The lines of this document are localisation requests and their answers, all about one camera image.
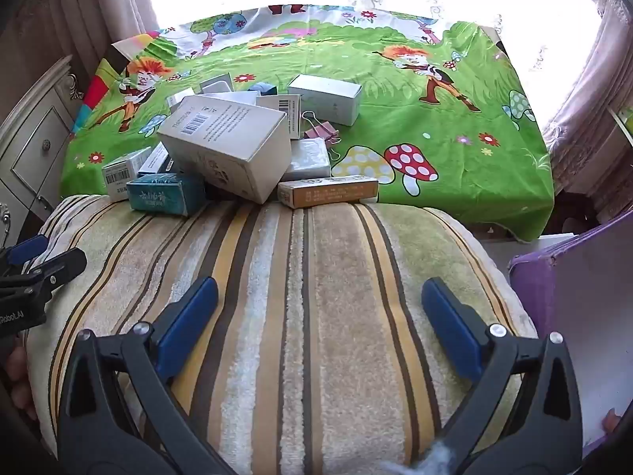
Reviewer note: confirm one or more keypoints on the green cartoon printed cloth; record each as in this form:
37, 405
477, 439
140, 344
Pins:
395, 59

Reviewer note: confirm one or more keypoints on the person's left hand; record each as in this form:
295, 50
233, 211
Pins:
17, 381

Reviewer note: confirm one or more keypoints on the striped beige towel blanket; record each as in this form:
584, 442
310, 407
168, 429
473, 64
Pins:
321, 307

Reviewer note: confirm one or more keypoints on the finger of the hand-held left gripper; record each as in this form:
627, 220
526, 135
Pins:
27, 250
59, 264

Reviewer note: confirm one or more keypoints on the white plastic packet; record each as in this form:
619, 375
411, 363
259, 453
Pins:
309, 158

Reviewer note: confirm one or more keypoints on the purple cardboard storage box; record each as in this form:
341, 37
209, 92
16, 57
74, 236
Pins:
534, 282

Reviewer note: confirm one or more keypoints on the tan oblong box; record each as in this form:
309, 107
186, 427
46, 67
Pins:
326, 193

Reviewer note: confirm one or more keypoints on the beige drape curtain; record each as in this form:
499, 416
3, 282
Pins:
89, 10
593, 109

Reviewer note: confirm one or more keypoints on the white box black lettering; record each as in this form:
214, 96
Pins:
180, 99

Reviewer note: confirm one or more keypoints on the pink binder clip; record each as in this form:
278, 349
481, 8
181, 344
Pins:
321, 133

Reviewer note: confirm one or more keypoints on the white rounded plastic case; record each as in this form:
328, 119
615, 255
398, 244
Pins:
217, 84

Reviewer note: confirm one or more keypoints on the large white box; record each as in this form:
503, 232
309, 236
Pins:
222, 148

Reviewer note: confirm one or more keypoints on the teal packet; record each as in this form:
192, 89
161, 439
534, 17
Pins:
165, 195

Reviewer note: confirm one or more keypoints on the white box grey emblem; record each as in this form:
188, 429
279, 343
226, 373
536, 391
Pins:
324, 101

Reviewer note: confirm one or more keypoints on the cream carved nightstand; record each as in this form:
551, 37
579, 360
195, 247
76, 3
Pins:
34, 148

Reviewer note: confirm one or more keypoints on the dark blue box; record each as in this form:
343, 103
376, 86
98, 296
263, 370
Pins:
264, 89

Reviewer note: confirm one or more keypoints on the blue white small box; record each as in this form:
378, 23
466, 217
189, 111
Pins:
156, 158

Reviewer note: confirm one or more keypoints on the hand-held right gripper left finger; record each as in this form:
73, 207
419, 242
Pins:
190, 316

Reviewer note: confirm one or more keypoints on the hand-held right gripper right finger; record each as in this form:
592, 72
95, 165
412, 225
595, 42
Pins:
452, 321

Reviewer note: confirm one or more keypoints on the small white barcode box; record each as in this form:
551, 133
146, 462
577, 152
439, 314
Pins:
123, 170

